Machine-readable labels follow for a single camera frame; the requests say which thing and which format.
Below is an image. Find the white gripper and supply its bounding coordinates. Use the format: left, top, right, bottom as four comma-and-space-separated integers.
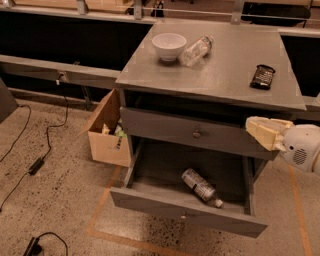
246, 116, 320, 174

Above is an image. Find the grey drawer cabinet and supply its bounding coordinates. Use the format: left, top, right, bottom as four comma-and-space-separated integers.
115, 20, 308, 188

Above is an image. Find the white ceramic bowl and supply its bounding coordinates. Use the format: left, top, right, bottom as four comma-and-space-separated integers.
152, 33, 187, 61

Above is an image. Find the black plug with cable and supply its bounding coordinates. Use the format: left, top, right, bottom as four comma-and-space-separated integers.
23, 231, 69, 256

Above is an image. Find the labelled plastic water bottle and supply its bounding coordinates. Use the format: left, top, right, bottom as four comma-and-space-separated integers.
181, 168, 223, 208

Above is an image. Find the upper grey drawer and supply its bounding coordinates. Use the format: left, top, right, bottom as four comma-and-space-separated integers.
120, 107, 278, 160

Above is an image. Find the grey metal railing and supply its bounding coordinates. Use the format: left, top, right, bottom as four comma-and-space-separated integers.
0, 55, 120, 89

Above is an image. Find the clear crushed plastic bottle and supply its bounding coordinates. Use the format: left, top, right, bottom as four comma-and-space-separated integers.
179, 35, 214, 67

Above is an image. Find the black power adapter with cable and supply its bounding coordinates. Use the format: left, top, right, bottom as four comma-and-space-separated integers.
0, 73, 69, 212

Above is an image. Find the cardboard box with items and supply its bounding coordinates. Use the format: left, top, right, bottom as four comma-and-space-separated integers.
79, 89, 131, 167

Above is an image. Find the black snack packet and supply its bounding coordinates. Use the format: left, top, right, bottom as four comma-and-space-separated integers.
249, 64, 276, 90

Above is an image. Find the open lower grey drawer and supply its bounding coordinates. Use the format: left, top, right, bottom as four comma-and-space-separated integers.
110, 139, 268, 238

